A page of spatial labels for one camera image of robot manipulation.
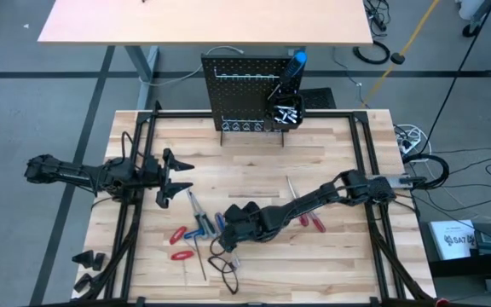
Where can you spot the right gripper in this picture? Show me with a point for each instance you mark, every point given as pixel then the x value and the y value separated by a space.
pixel 245 221

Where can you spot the white box with label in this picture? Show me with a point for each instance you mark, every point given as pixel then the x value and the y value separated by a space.
pixel 452 239

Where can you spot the red round button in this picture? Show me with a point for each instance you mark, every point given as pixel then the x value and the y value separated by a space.
pixel 442 302

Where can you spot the black equipment cart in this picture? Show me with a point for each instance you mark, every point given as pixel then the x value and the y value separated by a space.
pixel 475 268

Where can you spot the light wooden table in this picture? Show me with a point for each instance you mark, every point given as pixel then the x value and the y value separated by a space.
pixel 186 21

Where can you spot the wheeled stand leg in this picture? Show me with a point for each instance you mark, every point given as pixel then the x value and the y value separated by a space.
pixel 469 30

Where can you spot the black metal pegboard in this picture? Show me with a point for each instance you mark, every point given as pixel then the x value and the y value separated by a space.
pixel 245 98

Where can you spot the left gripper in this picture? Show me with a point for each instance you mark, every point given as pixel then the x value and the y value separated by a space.
pixel 154 172

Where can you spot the clear safety glasses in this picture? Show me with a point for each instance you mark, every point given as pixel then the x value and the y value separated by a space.
pixel 222 266

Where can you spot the red screwdriver marked 1/4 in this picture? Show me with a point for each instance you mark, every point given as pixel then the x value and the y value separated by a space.
pixel 304 220

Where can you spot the black spare gripper finger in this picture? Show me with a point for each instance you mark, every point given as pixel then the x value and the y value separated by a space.
pixel 82 283
pixel 99 262
pixel 82 260

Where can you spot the red screwdriver marked 3/16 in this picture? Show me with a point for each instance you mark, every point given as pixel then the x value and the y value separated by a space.
pixel 318 224

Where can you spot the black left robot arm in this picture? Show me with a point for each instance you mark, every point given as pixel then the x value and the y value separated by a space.
pixel 79 175

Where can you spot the black plastic bin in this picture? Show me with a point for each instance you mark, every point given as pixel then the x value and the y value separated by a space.
pixel 301 121

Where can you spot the black aluminium table frame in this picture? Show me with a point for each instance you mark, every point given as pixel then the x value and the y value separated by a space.
pixel 186 114

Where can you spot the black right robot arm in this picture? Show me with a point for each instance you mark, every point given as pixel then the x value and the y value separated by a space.
pixel 305 204

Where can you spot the black ribbed floor mat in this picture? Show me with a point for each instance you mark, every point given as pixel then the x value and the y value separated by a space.
pixel 320 99

